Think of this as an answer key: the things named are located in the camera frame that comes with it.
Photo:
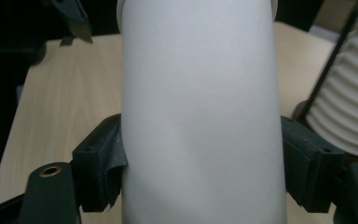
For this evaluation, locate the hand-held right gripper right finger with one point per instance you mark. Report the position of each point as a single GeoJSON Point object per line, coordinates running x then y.
{"type": "Point", "coordinates": [307, 168]}

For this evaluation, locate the tall stack of paper cups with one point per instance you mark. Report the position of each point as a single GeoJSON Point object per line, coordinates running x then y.
{"type": "Point", "coordinates": [348, 93]}

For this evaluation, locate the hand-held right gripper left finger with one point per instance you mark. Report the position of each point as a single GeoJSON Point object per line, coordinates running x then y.
{"type": "Point", "coordinates": [98, 161]}

